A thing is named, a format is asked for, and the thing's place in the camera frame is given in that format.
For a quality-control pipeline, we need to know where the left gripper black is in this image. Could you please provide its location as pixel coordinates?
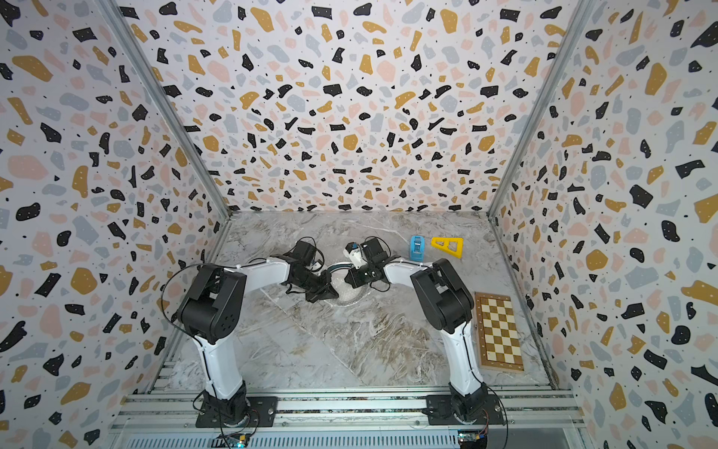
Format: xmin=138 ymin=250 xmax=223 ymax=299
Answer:
xmin=294 ymin=269 xmax=340 ymax=303

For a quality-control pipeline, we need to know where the blue tape dispenser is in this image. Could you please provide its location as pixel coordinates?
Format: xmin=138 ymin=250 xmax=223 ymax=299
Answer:
xmin=409 ymin=235 xmax=426 ymax=262

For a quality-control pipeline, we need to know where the clear bubble wrap sheet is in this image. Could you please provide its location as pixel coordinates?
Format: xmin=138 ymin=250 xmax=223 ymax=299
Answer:
xmin=169 ymin=221 xmax=450 ymax=390

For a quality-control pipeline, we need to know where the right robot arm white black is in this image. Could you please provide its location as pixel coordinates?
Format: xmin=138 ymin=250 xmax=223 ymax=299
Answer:
xmin=343 ymin=237 xmax=489 ymax=423

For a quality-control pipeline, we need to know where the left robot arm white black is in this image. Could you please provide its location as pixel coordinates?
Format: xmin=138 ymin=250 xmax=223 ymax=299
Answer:
xmin=178 ymin=241 xmax=340 ymax=426

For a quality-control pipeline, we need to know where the yellow triangular plastic piece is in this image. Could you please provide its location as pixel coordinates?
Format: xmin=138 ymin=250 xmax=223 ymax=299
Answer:
xmin=430 ymin=237 xmax=464 ymax=259

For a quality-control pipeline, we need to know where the wooden checkerboard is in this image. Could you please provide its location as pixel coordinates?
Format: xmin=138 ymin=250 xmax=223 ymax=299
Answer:
xmin=474 ymin=293 xmax=525 ymax=372

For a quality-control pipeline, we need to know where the white vent grille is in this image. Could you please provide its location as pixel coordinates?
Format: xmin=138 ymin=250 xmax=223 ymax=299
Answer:
xmin=121 ymin=430 xmax=460 ymax=448

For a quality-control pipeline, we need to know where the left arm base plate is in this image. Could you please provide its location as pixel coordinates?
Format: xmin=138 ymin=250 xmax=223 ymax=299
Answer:
xmin=196 ymin=396 xmax=279 ymax=430

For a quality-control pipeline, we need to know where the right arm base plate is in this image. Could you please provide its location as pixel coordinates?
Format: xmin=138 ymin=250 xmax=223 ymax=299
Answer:
xmin=422 ymin=395 xmax=505 ymax=426

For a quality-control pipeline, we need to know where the aluminium rail frame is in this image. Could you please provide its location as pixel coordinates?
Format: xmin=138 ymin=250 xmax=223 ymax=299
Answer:
xmin=104 ymin=387 xmax=592 ymax=448

